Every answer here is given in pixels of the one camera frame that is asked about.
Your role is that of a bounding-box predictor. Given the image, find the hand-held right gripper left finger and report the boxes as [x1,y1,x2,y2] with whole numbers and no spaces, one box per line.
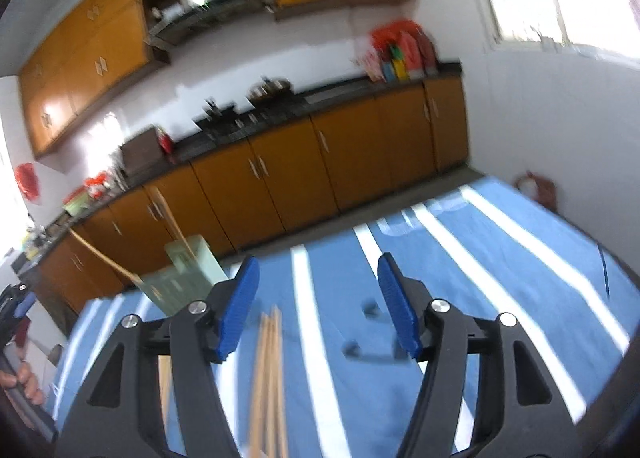
[54,255,261,458]

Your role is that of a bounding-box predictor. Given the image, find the gas stove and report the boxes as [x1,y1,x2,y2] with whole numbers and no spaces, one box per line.
[197,105,281,136]

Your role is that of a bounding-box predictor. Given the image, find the pile of red bags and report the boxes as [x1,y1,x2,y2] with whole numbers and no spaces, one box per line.
[357,20,438,81]

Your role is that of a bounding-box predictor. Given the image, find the red bags beside basin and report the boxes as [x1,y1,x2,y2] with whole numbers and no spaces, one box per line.
[82,175,113,199]

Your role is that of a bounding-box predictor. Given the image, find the brown cutting board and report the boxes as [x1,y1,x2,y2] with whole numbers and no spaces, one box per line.
[121,130,163,176]

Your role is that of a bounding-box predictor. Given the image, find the person's left hand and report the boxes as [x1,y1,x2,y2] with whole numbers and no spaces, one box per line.
[0,361,46,406]

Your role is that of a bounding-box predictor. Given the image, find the blue white striped tablecloth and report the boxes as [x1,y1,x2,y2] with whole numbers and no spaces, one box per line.
[50,178,636,458]

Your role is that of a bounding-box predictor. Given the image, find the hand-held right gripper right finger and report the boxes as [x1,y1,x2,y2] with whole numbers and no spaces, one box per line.
[376,252,588,458]

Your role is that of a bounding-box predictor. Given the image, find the green perforated chopstick holder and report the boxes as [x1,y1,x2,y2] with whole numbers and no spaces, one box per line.
[135,234,228,319]

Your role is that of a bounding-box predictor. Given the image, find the black wok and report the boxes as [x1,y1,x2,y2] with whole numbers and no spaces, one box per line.
[195,100,236,126]

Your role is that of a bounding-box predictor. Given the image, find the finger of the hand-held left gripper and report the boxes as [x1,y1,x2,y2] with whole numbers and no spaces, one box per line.
[0,283,33,339]

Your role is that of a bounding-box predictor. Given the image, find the black kitchen countertop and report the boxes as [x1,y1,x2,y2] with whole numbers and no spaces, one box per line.
[10,62,463,279]

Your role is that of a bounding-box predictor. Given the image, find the wok with lid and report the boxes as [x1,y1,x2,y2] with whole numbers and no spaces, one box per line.
[247,79,293,101]

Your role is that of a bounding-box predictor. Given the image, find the green basin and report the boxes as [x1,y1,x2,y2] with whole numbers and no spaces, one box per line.
[62,190,96,216]

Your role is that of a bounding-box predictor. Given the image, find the wooden chopstick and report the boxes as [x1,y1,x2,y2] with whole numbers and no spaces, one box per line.
[260,308,278,458]
[157,355,173,439]
[272,305,291,458]
[248,318,268,458]
[150,187,198,269]
[69,229,163,301]

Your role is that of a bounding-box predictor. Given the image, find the red plastic bag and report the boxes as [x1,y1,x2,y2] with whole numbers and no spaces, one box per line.
[14,163,43,201]

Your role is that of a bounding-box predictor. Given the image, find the wide wooden wall cabinet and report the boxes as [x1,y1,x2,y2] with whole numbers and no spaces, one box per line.
[19,0,168,156]

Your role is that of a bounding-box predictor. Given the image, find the reddish brown object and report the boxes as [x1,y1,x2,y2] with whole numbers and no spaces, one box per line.
[515,170,558,209]

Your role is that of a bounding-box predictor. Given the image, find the wooden lower kitchen cabinets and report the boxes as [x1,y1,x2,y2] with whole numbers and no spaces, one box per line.
[37,78,471,309]

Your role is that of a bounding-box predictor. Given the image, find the steel range hood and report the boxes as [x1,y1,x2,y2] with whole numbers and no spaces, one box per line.
[140,0,278,64]

